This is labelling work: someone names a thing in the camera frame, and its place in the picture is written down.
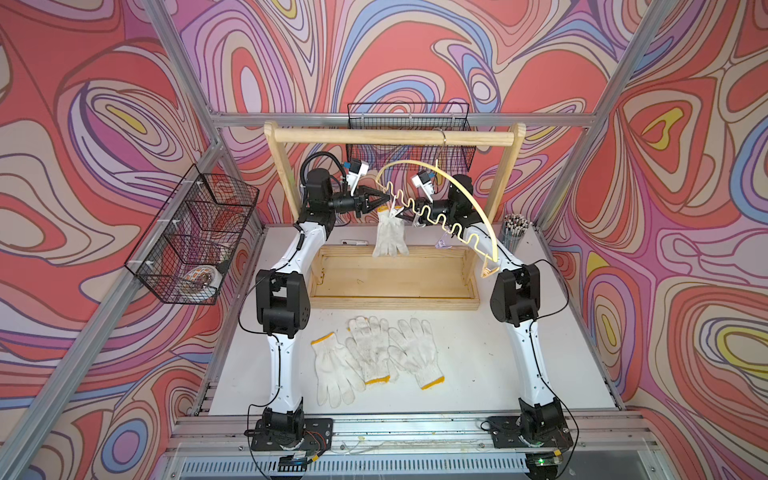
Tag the yellow curved clip hanger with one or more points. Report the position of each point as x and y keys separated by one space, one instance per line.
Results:
x=498 y=256

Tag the side black wire basket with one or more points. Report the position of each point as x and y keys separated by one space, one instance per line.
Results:
x=201 y=223

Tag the back black wire basket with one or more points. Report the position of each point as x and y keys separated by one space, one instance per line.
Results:
x=403 y=124

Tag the tape roll in basket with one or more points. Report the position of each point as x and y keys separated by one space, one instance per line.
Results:
x=201 y=282

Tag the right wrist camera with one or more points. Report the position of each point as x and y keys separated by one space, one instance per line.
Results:
x=423 y=181

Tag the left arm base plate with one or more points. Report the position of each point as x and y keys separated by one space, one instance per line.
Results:
x=285 y=433

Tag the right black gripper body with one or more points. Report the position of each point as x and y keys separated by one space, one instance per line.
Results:
x=434 y=210

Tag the white glove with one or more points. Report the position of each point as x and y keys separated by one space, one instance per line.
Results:
x=369 y=343
x=339 y=374
x=413 y=349
x=390 y=238

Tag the mesh pencil cup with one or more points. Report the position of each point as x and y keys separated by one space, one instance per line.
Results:
x=513 y=229

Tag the aluminium front rail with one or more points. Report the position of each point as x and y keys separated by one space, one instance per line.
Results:
x=595 y=445

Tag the wooden hanging rack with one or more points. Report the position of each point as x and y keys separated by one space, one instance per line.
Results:
x=277 y=137

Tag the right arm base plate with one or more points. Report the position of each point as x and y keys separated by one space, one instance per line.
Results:
x=524 y=431

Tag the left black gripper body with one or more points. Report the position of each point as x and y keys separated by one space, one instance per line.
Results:
x=352 y=206

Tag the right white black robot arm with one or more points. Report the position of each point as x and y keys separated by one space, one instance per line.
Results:
x=515 y=302

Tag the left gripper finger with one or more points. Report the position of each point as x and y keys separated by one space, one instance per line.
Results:
x=376 y=211
x=373 y=197

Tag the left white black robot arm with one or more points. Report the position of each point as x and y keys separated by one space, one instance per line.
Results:
x=281 y=293

